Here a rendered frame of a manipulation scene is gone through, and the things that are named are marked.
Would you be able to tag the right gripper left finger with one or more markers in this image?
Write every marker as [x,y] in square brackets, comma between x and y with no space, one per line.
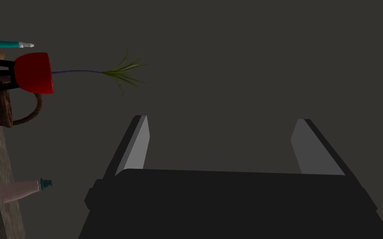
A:
[135,147]

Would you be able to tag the pink bottle with teal cap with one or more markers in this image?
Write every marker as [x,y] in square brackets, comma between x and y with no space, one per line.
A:
[22,190]

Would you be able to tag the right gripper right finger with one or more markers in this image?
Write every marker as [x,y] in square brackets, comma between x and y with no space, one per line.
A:
[314,149]

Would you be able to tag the teal bottle with white tip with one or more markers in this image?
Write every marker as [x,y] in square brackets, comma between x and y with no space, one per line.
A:
[2,44]

